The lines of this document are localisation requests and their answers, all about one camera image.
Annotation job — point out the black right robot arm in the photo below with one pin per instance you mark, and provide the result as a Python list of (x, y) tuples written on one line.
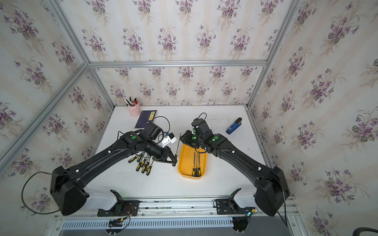
[(272, 188)]

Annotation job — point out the file tool moved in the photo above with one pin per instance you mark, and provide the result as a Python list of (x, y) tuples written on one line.
[(177, 148), (196, 165)]

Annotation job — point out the aluminium front rail frame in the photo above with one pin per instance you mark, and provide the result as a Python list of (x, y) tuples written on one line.
[(156, 213)]

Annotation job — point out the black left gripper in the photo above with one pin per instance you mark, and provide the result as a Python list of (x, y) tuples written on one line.
[(166, 151)]

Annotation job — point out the pink pen cup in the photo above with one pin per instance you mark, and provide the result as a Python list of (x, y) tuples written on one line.
[(135, 111)]

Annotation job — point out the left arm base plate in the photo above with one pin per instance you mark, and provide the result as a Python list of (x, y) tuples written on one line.
[(122, 208)]

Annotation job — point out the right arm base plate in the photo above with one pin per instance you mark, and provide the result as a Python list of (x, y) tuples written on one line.
[(229, 207)]

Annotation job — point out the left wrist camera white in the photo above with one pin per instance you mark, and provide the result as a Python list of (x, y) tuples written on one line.
[(168, 139)]

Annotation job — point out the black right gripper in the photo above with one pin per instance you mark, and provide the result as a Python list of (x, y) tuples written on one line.
[(185, 138)]

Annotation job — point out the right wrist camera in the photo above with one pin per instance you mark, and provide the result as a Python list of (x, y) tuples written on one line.
[(200, 126)]

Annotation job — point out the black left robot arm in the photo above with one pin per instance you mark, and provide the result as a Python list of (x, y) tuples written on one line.
[(67, 184)]

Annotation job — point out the blue black stapler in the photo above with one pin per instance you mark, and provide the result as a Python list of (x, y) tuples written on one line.
[(234, 126)]

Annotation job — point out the yellow plastic storage tray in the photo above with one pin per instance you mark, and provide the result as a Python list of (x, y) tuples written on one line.
[(186, 162)]

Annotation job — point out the dark purple notebook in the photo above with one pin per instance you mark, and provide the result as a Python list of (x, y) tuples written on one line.
[(145, 117)]

